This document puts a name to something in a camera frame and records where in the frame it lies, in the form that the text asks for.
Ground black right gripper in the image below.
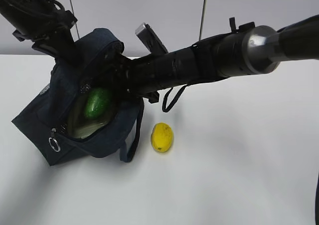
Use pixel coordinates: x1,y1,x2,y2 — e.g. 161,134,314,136
99,52,174,103

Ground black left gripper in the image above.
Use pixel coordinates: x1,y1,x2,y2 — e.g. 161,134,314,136
32,10,80,65

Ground green cucumber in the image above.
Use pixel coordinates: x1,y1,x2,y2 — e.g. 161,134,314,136
84,88,113,120

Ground yellow lemon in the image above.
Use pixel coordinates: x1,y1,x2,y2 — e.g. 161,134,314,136
151,122,174,153

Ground green lid glass food container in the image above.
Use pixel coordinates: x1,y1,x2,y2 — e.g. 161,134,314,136
66,94,117,139

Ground dark blue lunch bag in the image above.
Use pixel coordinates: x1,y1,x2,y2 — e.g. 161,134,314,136
12,28,145,165

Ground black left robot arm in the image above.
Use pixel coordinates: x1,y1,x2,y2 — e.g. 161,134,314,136
0,0,80,65

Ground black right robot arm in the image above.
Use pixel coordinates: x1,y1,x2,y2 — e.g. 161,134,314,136
102,15,319,101

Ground black cables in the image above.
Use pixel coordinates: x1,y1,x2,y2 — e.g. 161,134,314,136
161,84,189,112

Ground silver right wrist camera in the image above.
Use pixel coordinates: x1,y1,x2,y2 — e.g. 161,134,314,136
135,22,168,55

